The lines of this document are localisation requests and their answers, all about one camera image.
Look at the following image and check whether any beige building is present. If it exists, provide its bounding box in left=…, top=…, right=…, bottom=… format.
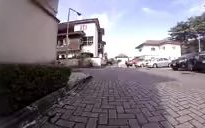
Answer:
left=0, top=0, right=61, bottom=66

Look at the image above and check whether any white car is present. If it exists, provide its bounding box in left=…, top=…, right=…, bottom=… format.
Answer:
left=134, top=58, right=151, bottom=69

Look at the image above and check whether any street lamp pole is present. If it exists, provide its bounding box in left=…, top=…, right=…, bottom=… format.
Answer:
left=65, top=7, right=83, bottom=62

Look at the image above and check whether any low pale wall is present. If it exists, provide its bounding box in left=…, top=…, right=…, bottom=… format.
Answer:
left=57, top=57, right=105, bottom=68

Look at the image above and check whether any white and brown building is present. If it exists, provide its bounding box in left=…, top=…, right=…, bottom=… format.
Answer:
left=56, top=17, right=107, bottom=68

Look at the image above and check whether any silver car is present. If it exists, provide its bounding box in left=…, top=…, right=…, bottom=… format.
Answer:
left=146, top=57, right=173, bottom=69

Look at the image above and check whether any group of dark trees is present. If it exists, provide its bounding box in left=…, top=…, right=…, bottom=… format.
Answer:
left=167, top=0, right=205, bottom=56

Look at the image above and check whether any small white gatehouse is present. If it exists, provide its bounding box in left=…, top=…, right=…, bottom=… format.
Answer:
left=114, top=53, right=130, bottom=68

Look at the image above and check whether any white building with brown roof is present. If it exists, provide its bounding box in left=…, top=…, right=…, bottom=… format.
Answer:
left=134, top=38, right=183, bottom=61

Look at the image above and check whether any stone kerb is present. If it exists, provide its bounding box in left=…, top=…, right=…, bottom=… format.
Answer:
left=0, top=71, right=93, bottom=128

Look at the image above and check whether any grey brick paved road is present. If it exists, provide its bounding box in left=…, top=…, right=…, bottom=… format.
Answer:
left=39, top=66, right=205, bottom=128

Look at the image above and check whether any dark green hedge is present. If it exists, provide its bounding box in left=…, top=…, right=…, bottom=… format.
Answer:
left=0, top=63, right=73, bottom=118

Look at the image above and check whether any red car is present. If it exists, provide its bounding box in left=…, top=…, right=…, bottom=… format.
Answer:
left=125, top=59, right=138, bottom=68

